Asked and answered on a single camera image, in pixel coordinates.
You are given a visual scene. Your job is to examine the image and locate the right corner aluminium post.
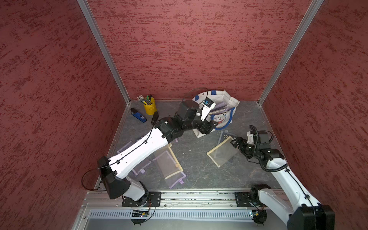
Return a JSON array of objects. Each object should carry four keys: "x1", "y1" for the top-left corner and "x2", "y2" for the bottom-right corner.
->
[{"x1": 258, "y1": 0, "x2": 324, "y2": 106}]

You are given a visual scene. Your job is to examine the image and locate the aluminium front rail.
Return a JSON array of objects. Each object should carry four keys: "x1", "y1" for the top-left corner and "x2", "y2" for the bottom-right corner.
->
[{"x1": 83, "y1": 189, "x2": 315, "y2": 210}]

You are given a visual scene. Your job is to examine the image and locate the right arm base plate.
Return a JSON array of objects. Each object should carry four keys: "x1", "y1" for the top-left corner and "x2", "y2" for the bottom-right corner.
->
[{"x1": 235, "y1": 190, "x2": 266, "y2": 209}]

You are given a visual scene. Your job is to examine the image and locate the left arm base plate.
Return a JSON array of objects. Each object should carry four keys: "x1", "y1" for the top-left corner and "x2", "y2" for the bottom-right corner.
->
[{"x1": 122, "y1": 191, "x2": 162, "y2": 208}]

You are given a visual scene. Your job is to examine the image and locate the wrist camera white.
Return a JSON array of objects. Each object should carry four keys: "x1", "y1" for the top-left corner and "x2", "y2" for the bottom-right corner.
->
[
  {"x1": 200, "y1": 97, "x2": 216, "y2": 121},
  {"x1": 247, "y1": 131, "x2": 256, "y2": 145}
]

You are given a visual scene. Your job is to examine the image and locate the white canvas Doraemon tote bag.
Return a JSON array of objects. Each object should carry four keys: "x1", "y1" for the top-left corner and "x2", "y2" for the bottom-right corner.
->
[{"x1": 192, "y1": 90, "x2": 240, "y2": 132}]

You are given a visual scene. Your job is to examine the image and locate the grey pouch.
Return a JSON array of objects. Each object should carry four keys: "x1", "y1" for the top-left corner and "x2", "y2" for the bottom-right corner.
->
[{"x1": 217, "y1": 130, "x2": 238, "y2": 145}]

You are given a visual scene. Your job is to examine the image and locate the blue stapler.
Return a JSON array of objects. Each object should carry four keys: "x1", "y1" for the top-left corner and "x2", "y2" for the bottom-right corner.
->
[{"x1": 130, "y1": 108, "x2": 147, "y2": 123}]

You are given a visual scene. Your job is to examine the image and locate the left corner aluminium post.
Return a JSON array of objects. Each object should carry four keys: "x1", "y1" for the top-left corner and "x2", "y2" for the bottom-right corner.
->
[{"x1": 77, "y1": 0, "x2": 131, "y2": 105}]

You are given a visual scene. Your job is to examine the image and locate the corner aluminium post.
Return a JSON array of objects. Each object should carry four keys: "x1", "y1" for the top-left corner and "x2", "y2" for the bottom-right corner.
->
[
  {"x1": 258, "y1": 0, "x2": 324, "y2": 106},
  {"x1": 77, "y1": 0, "x2": 131, "y2": 105}
]

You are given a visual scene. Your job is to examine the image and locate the black stapler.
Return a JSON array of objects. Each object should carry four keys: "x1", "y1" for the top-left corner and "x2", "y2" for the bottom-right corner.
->
[{"x1": 151, "y1": 111, "x2": 159, "y2": 125}]

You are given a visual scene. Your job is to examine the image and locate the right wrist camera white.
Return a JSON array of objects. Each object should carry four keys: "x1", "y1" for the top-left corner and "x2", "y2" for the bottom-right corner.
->
[{"x1": 247, "y1": 131, "x2": 256, "y2": 145}]

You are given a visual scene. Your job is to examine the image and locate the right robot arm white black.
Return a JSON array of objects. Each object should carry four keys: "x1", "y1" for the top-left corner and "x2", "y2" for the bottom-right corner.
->
[{"x1": 231, "y1": 125, "x2": 335, "y2": 230}]

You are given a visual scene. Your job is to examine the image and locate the pens in cup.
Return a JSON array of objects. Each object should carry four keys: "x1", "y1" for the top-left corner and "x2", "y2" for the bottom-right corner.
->
[{"x1": 137, "y1": 95, "x2": 152, "y2": 105}]

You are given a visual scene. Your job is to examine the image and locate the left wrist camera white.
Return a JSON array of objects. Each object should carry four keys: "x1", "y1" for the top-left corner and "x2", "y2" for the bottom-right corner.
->
[{"x1": 200, "y1": 97, "x2": 216, "y2": 121}]

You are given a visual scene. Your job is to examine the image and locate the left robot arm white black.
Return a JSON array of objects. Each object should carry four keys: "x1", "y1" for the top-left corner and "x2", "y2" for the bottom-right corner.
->
[{"x1": 97, "y1": 98, "x2": 218, "y2": 204}]

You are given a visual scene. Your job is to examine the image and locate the yellow pen cup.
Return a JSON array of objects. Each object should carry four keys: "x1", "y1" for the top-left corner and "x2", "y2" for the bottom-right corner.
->
[{"x1": 143, "y1": 97, "x2": 157, "y2": 116}]

